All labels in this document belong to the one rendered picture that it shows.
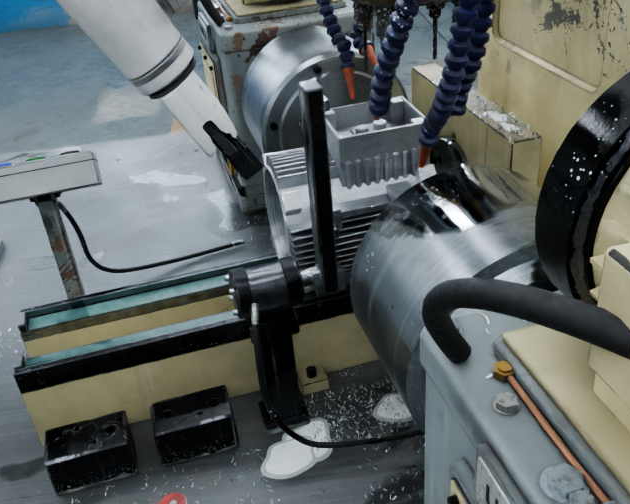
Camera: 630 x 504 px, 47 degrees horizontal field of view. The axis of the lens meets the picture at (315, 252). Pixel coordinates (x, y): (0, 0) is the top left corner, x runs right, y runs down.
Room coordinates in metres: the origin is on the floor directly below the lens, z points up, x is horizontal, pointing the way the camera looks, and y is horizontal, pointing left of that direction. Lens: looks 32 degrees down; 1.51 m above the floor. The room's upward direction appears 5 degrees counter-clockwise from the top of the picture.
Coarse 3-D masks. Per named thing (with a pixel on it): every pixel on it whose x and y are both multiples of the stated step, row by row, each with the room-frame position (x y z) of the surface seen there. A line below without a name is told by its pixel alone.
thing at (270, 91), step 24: (264, 48) 1.23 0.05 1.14; (288, 48) 1.17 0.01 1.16; (312, 48) 1.13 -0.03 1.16; (336, 48) 1.11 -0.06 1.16; (264, 72) 1.15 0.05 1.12; (288, 72) 1.08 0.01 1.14; (312, 72) 1.08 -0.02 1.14; (336, 72) 1.09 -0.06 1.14; (360, 72) 1.10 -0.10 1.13; (264, 96) 1.10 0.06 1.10; (288, 96) 1.07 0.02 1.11; (336, 96) 1.08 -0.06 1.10; (360, 96) 1.09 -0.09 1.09; (264, 120) 1.07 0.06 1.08; (288, 120) 1.07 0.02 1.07; (264, 144) 1.06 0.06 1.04; (288, 144) 1.06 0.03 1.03
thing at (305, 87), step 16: (304, 96) 0.71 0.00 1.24; (320, 96) 0.71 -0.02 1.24; (304, 112) 0.72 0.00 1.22; (320, 112) 0.71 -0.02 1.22; (304, 128) 0.72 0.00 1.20; (320, 128) 0.71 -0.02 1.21; (304, 144) 0.73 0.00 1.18; (320, 144) 0.71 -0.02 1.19; (320, 160) 0.71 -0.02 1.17; (320, 176) 0.71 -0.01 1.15; (320, 192) 0.71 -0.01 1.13; (320, 208) 0.71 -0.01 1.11; (320, 224) 0.71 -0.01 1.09; (320, 240) 0.71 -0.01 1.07; (320, 256) 0.71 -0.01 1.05; (320, 272) 0.71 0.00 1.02; (336, 272) 0.71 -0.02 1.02; (336, 288) 0.71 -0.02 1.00
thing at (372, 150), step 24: (336, 120) 0.92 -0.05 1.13; (360, 120) 0.92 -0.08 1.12; (384, 120) 0.88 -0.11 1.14; (408, 120) 0.91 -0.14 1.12; (336, 144) 0.83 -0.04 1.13; (360, 144) 0.82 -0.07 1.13; (384, 144) 0.83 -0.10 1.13; (408, 144) 0.84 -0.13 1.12; (360, 168) 0.82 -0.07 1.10; (384, 168) 0.83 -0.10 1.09; (408, 168) 0.84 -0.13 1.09
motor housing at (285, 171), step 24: (264, 168) 0.90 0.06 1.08; (288, 168) 0.83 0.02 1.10; (336, 168) 0.83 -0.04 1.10; (336, 192) 0.81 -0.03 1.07; (360, 192) 0.81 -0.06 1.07; (384, 192) 0.82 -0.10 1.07; (288, 216) 0.79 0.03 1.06; (360, 216) 0.79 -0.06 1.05; (288, 240) 0.78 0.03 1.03; (312, 240) 0.77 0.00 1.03; (336, 240) 0.78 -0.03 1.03; (360, 240) 0.77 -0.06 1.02; (312, 264) 0.77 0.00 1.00
